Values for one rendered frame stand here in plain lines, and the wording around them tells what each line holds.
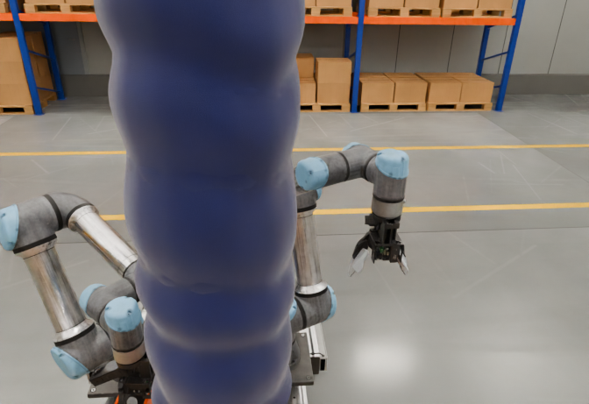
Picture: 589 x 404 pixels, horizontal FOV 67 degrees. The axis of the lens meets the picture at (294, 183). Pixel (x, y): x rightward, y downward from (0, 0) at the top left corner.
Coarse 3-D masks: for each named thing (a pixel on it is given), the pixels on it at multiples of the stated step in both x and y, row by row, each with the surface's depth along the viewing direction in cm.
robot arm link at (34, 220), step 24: (0, 216) 123; (24, 216) 124; (48, 216) 128; (0, 240) 127; (24, 240) 124; (48, 240) 128; (48, 264) 128; (48, 288) 127; (72, 288) 133; (48, 312) 129; (72, 312) 130; (72, 336) 128; (96, 336) 134; (72, 360) 127; (96, 360) 132
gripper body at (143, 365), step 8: (144, 360) 109; (128, 368) 108; (136, 368) 111; (144, 368) 110; (152, 368) 112; (128, 376) 112; (136, 376) 112; (144, 376) 111; (152, 376) 112; (120, 384) 111; (128, 384) 110; (136, 384) 110; (144, 384) 110; (152, 384) 115; (128, 392) 112; (136, 392) 113; (144, 392) 113
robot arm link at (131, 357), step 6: (144, 342) 110; (138, 348) 107; (144, 348) 110; (114, 354) 107; (120, 354) 106; (126, 354) 106; (132, 354) 106; (138, 354) 108; (144, 354) 110; (120, 360) 107; (126, 360) 106; (132, 360) 107
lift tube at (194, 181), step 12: (276, 96) 50; (132, 168) 54; (144, 168) 51; (288, 168) 59; (144, 180) 52; (156, 180) 51; (180, 180) 50; (192, 180) 50; (204, 180) 50; (216, 180) 50; (228, 180) 50; (240, 180) 51; (252, 180) 52; (276, 180) 55; (144, 264) 59; (192, 288) 56; (204, 288) 56; (216, 288) 57
